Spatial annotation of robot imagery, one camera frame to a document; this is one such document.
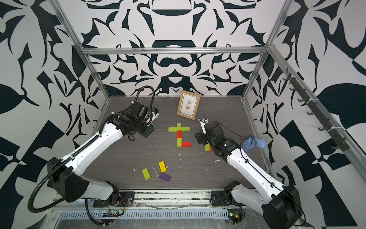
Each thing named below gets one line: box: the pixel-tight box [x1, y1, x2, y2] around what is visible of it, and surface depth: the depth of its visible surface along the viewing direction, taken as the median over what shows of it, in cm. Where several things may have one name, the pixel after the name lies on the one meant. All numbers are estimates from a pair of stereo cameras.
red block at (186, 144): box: [181, 142, 192, 148], surface depth 95 cm
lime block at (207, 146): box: [204, 143, 211, 152], surface depth 93 cm
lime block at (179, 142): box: [176, 137, 183, 148], surface depth 96 cm
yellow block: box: [158, 160, 167, 173], surface depth 86 cm
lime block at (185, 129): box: [181, 126, 191, 132], surface depth 102 cm
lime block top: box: [168, 126, 178, 133], surface depth 102 cm
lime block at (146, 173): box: [141, 167, 152, 181], surface depth 83 cm
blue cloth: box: [243, 135, 267, 149], surface depth 75 cm
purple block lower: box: [159, 172, 172, 183], surface depth 84 cm
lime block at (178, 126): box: [176, 123, 182, 131], surface depth 104 cm
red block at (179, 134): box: [176, 130, 183, 139], surface depth 101 cm
